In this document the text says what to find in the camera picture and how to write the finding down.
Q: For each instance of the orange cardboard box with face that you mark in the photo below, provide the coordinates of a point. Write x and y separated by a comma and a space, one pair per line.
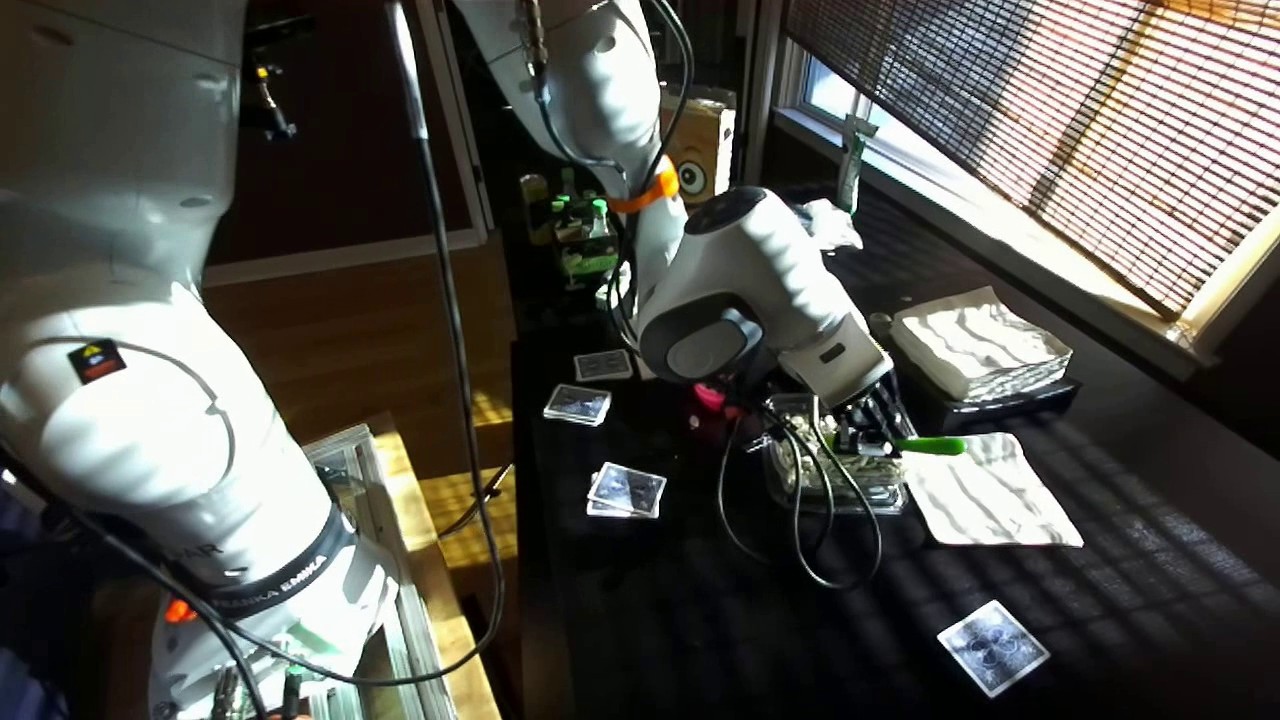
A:
701, 147

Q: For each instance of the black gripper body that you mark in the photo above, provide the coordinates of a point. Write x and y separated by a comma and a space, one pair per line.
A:
866, 404

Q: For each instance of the green plastic spoon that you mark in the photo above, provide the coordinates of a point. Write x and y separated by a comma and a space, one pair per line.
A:
932, 447

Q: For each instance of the black tray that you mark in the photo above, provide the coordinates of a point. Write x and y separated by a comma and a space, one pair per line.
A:
1012, 404

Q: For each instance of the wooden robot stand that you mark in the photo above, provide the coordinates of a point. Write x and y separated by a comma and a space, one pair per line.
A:
440, 574

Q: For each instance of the narrow window blind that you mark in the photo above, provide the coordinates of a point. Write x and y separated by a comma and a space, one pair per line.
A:
1065, 120

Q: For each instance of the playing card front right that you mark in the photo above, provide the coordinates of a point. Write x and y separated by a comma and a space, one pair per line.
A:
992, 646

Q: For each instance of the transparent plastic container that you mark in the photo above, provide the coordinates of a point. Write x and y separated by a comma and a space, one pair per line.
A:
863, 482

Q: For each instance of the green bottle carrier box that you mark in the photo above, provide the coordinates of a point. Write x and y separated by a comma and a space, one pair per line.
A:
585, 241

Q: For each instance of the white paper towel sheet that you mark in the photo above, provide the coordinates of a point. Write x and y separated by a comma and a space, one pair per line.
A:
992, 503

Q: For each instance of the white rectangular box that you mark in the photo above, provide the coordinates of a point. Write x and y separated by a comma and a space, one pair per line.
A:
982, 346

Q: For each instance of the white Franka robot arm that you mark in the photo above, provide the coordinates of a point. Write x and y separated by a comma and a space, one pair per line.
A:
135, 335

